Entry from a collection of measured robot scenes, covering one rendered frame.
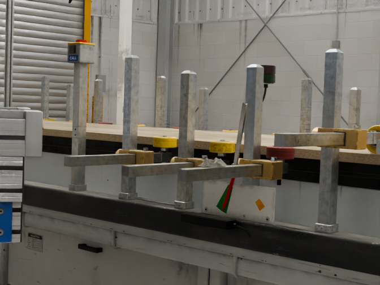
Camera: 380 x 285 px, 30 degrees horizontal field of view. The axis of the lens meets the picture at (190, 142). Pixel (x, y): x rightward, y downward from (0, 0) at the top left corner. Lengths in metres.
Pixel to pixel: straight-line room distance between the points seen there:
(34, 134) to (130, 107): 0.92
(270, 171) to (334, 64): 0.34
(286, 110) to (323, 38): 1.22
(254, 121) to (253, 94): 0.07
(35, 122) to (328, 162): 0.79
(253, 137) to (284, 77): 8.91
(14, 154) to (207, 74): 10.55
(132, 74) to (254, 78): 0.49
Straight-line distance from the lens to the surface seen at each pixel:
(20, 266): 3.29
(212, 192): 2.07
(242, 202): 2.01
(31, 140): 1.43
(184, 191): 2.16
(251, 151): 1.99
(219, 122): 11.70
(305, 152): 2.10
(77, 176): 2.52
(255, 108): 1.98
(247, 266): 2.07
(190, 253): 2.20
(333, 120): 1.85
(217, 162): 1.79
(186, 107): 2.14
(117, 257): 2.78
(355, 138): 1.81
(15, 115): 1.44
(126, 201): 2.31
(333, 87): 1.85
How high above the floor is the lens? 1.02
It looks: 3 degrees down
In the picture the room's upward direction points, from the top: 2 degrees clockwise
